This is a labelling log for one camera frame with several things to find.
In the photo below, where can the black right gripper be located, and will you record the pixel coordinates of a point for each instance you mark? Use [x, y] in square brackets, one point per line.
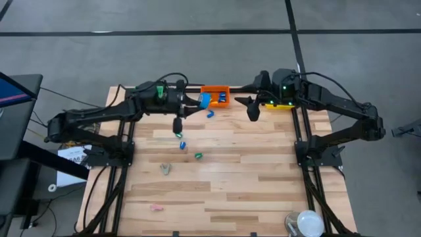
[279, 85]

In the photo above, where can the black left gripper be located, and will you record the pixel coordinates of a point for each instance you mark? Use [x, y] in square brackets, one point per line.
[164, 100]

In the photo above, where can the blue staple remover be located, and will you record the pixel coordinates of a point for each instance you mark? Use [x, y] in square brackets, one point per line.
[210, 115]

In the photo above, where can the pale grey staple remover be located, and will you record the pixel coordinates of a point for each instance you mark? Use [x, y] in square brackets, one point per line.
[165, 168]

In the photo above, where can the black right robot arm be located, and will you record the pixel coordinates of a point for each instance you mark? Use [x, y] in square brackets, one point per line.
[335, 102]

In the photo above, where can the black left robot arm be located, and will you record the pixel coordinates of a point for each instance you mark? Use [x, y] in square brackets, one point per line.
[98, 113]

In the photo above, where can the small white tape roll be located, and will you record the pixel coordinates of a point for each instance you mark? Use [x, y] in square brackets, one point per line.
[49, 188]

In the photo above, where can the orange plastic basket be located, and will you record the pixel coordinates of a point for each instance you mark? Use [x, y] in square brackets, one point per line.
[227, 105]

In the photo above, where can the yellow plastic basket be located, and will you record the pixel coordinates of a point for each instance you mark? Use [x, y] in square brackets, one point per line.
[279, 107]

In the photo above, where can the green plastic basket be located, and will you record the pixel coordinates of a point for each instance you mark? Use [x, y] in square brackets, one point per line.
[160, 93]

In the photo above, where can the small pink object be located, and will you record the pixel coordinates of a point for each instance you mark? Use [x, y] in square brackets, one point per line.
[156, 207]

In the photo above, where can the white printed paper sheet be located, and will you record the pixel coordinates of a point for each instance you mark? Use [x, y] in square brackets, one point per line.
[67, 177]

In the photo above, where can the black computer monitor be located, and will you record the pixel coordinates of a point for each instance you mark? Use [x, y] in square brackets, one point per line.
[16, 131]

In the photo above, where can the black desk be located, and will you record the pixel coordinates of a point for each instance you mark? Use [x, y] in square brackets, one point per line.
[13, 184]

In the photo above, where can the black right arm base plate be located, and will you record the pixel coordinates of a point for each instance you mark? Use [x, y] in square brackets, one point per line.
[329, 159]

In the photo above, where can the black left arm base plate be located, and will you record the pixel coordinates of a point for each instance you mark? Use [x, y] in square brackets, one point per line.
[98, 158]

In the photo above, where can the black aluminium table frame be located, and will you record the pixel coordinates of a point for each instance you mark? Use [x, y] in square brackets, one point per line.
[119, 197]

